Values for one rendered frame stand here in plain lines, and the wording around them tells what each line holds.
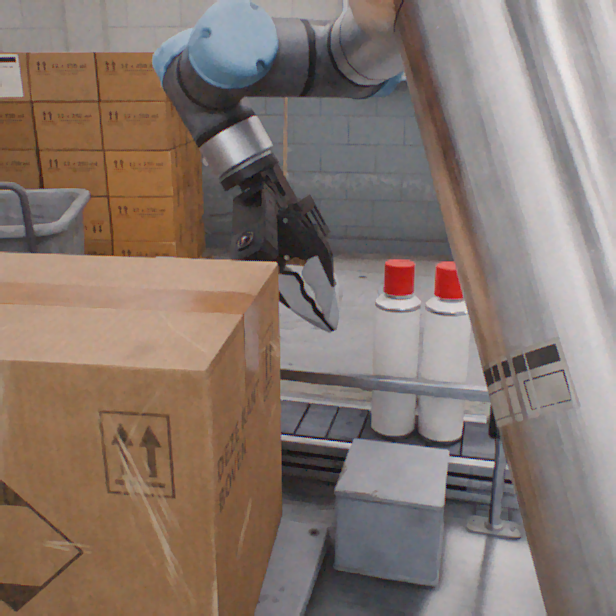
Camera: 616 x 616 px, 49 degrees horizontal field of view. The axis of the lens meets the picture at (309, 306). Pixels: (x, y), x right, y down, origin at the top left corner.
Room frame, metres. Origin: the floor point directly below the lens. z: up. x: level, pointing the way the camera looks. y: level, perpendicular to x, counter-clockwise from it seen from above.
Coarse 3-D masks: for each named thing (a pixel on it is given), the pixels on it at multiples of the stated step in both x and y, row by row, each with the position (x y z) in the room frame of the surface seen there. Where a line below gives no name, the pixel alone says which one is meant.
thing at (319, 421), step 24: (288, 408) 0.77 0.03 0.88; (312, 408) 0.77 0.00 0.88; (336, 408) 0.77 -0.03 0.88; (360, 408) 0.77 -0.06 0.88; (288, 432) 0.71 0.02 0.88; (312, 432) 0.71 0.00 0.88; (336, 432) 0.71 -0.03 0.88; (360, 432) 0.71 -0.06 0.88; (480, 432) 0.71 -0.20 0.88; (456, 456) 0.66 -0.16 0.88; (480, 456) 0.66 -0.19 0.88
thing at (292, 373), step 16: (288, 368) 0.71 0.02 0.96; (304, 368) 0.71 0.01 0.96; (336, 384) 0.69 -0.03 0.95; (352, 384) 0.69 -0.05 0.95; (368, 384) 0.68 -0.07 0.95; (384, 384) 0.68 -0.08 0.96; (400, 384) 0.68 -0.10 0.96; (416, 384) 0.67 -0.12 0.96; (432, 384) 0.67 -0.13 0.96; (448, 384) 0.67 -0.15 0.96; (464, 384) 0.67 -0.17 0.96; (480, 400) 0.65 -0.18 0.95
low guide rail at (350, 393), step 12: (288, 384) 0.78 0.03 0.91; (300, 384) 0.78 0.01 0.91; (312, 384) 0.78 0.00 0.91; (324, 384) 0.77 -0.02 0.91; (324, 396) 0.77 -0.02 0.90; (336, 396) 0.77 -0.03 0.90; (348, 396) 0.76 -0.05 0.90; (360, 396) 0.76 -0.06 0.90; (468, 408) 0.73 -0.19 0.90; (480, 408) 0.72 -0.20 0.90
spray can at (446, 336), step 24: (456, 288) 0.69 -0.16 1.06; (432, 312) 0.69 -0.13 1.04; (456, 312) 0.68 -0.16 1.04; (432, 336) 0.69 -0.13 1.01; (456, 336) 0.68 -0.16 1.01; (432, 360) 0.69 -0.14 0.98; (456, 360) 0.68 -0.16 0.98; (432, 408) 0.68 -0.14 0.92; (456, 408) 0.68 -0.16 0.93; (432, 432) 0.68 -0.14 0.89; (456, 432) 0.68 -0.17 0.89
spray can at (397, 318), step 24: (408, 264) 0.71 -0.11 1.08; (384, 288) 0.71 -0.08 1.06; (408, 288) 0.70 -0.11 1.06; (384, 312) 0.70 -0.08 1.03; (408, 312) 0.69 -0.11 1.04; (384, 336) 0.70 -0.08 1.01; (408, 336) 0.69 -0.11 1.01; (384, 360) 0.70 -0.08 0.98; (408, 360) 0.69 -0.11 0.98; (384, 408) 0.70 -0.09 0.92; (408, 408) 0.70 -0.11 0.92; (384, 432) 0.69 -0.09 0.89; (408, 432) 0.70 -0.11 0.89
